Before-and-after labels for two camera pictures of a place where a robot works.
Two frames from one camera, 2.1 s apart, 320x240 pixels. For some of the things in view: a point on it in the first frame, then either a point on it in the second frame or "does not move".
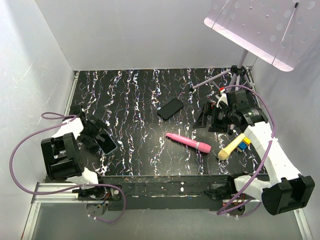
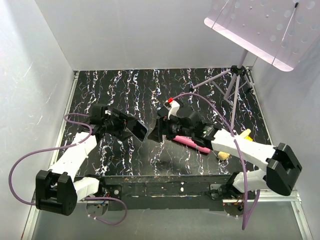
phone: x=105 y=142 → x=140 y=130
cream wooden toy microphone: x=223 y=154 does not move
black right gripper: x=201 y=122 → x=162 y=127
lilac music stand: x=282 y=31 does not move
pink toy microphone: x=203 y=147 does not move
